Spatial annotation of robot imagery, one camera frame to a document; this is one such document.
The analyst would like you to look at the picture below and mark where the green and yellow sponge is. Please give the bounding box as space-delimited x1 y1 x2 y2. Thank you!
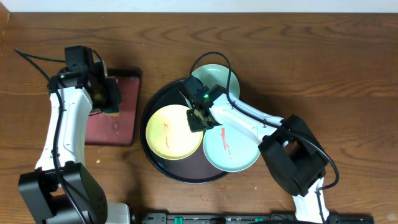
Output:
103 107 119 116

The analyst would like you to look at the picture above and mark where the yellow plate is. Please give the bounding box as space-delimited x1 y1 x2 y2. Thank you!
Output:
145 105 204 160

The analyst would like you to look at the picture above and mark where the light blue plate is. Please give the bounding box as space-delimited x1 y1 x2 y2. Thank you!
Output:
181 64 241 109
203 125 260 172

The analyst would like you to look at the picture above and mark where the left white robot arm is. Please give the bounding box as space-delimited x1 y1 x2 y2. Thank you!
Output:
18 60 139 223

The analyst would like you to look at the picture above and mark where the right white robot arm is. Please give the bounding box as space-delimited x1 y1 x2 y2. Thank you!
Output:
181 83 334 223

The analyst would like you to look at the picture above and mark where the rectangular black tray red liner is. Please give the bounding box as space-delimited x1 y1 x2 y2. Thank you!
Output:
85 68 142 146

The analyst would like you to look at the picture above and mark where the round black tray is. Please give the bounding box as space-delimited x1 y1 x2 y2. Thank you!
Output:
140 80 229 184

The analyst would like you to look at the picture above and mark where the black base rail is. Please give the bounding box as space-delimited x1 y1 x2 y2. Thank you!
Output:
140 213 374 224

